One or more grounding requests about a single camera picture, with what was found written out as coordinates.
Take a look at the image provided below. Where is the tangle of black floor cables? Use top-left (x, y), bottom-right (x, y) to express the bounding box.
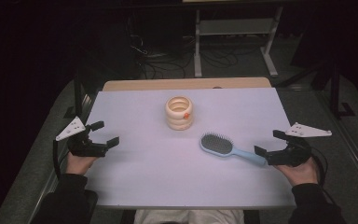
top-left (126, 15), bottom-right (262, 79)

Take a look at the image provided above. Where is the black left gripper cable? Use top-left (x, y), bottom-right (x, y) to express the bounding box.
top-left (52, 139), bottom-right (61, 180)

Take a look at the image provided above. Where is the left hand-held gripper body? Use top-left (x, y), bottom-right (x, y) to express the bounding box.
top-left (55, 116), bottom-right (109, 159)

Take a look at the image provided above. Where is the person's right hand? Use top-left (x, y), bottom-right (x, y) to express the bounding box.
top-left (274, 156), bottom-right (320, 188)

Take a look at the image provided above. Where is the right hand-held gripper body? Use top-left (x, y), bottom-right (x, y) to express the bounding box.
top-left (265, 121), bottom-right (333, 168)

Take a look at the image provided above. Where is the white metal desk frame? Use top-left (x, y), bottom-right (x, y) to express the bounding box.
top-left (193, 6), bottom-right (284, 78)

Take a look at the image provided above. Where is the person's left hand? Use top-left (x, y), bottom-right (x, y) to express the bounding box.
top-left (65, 151), bottom-right (100, 176)

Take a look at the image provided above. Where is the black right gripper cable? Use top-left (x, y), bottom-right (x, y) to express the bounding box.
top-left (310, 145), bottom-right (329, 189)

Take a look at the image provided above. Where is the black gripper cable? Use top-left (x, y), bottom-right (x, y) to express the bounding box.
top-left (310, 145), bottom-right (329, 189)
top-left (52, 139), bottom-right (61, 180)

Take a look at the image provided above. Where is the light blue hairbrush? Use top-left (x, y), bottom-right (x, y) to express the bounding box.
top-left (199, 132), bottom-right (268, 167)

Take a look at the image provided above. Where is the person's white clothed lap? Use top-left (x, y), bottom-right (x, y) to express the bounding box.
top-left (132, 208), bottom-right (246, 224)

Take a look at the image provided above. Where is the cream ringed cup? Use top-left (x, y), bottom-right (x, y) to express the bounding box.
top-left (164, 95), bottom-right (195, 132)

